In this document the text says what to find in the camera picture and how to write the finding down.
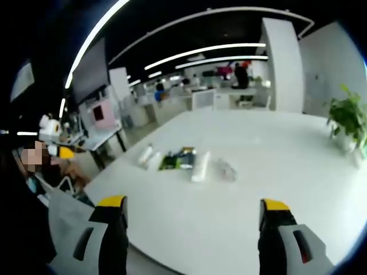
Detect white desk black legs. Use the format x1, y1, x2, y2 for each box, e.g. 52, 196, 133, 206
58, 125, 128, 170

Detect wall monitor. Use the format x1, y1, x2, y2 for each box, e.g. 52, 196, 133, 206
10, 61, 36, 103

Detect white plant pot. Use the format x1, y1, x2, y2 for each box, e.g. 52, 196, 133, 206
334, 133, 366, 170

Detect large dark screen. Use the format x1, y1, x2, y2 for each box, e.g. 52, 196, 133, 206
71, 38, 111, 106

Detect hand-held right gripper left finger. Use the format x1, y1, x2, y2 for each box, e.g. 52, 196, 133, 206
53, 195, 130, 275

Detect green skincare packet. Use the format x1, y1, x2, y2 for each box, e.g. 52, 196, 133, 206
158, 154, 184, 172

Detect white skincare bottle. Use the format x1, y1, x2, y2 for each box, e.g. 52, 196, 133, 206
138, 144, 154, 167

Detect long ceiling light strip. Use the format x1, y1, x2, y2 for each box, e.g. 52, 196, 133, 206
58, 0, 131, 119

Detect green potted plant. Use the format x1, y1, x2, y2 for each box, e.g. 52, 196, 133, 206
325, 84, 367, 157

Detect blue face mask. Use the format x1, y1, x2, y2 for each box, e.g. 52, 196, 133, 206
28, 174, 40, 194

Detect pink board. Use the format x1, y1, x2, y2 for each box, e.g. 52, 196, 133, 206
91, 100, 116, 130

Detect white low cabinet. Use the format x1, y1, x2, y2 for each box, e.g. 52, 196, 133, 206
190, 88, 217, 111

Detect white chair frame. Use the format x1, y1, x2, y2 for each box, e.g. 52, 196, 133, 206
58, 175, 76, 199

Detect white pillar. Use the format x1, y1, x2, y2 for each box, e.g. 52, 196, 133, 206
260, 17, 305, 115

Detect long white skincare tube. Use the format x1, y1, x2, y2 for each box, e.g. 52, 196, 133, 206
191, 151, 212, 183

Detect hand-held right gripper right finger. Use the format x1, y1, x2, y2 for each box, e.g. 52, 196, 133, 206
257, 198, 336, 275

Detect person's dark clothing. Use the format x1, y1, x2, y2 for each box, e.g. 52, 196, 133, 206
0, 137, 57, 275

